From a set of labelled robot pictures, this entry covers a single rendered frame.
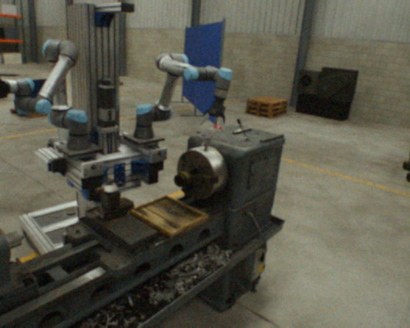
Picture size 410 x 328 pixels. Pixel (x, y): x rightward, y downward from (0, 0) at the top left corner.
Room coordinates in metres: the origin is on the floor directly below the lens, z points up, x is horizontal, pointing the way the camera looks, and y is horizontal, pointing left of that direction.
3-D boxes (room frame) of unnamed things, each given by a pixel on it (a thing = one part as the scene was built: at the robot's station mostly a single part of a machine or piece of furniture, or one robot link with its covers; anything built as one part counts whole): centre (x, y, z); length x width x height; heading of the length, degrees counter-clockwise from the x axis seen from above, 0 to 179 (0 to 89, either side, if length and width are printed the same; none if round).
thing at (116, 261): (1.38, 0.43, 0.90); 0.47 x 0.30 x 0.06; 51
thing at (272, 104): (9.88, -1.80, 0.22); 1.25 x 0.86 x 0.44; 146
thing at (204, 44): (8.71, 0.32, 1.18); 4.12 x 0.80 x 2.35; 15
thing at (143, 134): (2.31, 0.45, 1.21); 0.15 x 0.15 x 0.10
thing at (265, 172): (2.21, -0.23, 1.06); 0.59 x 0.48 x 0.39; 141
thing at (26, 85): (1.77, 1.03, 1.56); 0.11 x 0.08 x 0.09; 156
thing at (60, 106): (2.02, 0.92, 1.54); 0.15 x 0.12 x 0.55; 67
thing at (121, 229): (1.43, 0.41, 0.95); 0.43 x 0.17 x 0.05; 51
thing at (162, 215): (1.68, 0.18, 0.89); 0.36 x 0.30 x 0.04; 51
